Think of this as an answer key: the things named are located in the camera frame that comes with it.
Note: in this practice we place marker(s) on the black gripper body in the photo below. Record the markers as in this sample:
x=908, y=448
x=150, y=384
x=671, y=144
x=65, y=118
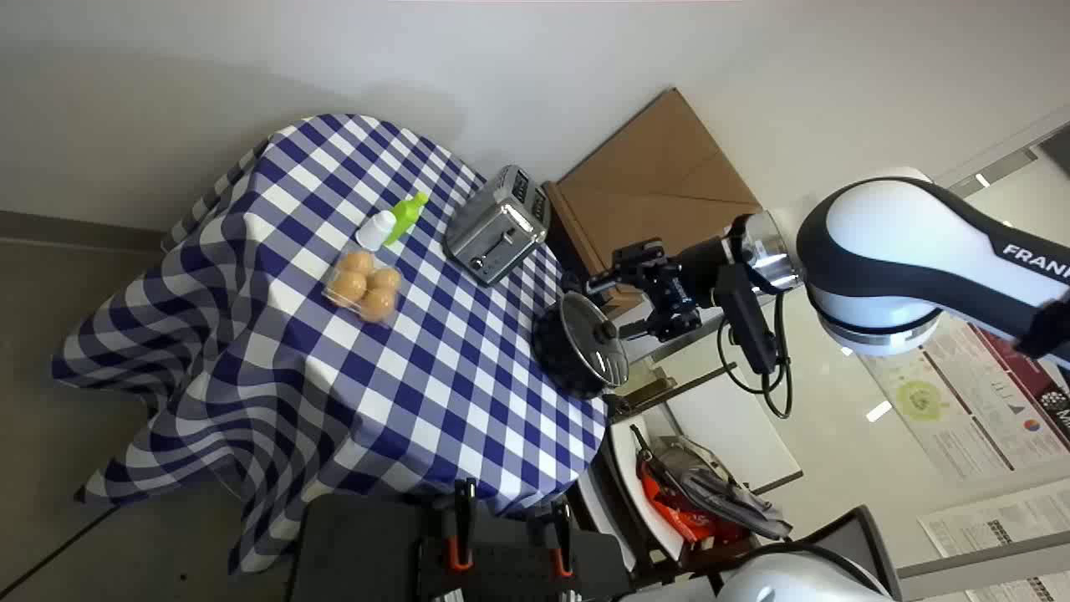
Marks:
x=703, y=268

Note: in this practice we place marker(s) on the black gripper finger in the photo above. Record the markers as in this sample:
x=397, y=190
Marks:
x=676, y=309
x=644, y=264

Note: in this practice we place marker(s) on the silver toaster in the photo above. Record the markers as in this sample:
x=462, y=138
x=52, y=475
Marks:
x=489, y=239

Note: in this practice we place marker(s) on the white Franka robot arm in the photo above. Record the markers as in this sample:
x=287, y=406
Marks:
x=922, y=254

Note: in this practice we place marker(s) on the large cardboard box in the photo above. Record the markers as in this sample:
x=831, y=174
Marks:
x=657, y=178

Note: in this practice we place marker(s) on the glass pot lid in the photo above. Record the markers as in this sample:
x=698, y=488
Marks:
x=590, y=336

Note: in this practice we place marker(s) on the black cooking pot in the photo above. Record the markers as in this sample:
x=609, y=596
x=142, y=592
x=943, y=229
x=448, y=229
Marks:
x=552, y=347

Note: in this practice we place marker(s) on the white flat panel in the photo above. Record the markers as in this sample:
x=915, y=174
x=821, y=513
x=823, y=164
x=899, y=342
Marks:
x=722, y=441

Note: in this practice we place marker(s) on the orange and grey object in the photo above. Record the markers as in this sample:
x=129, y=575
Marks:
x=679, y=513

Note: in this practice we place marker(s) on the small green bottle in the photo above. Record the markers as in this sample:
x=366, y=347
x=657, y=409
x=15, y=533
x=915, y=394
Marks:
x=409, y=219

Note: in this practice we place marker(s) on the white paper with green mark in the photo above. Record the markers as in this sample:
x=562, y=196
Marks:
x=922, y=402

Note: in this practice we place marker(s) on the small white bottle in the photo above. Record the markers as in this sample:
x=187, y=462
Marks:
x=373, y=232

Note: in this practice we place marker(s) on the blue white checkered tablecloth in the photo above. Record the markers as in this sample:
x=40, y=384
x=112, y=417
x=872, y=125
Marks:
x=334, y=391

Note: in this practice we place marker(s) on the red poster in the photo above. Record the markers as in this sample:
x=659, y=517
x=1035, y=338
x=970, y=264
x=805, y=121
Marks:
x=1039, y=387

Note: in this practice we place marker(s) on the white printed paper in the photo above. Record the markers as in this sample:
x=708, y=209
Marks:
x=990, y=519

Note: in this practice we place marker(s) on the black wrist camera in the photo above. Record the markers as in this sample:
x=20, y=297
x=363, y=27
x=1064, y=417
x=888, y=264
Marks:
x=742, y=319

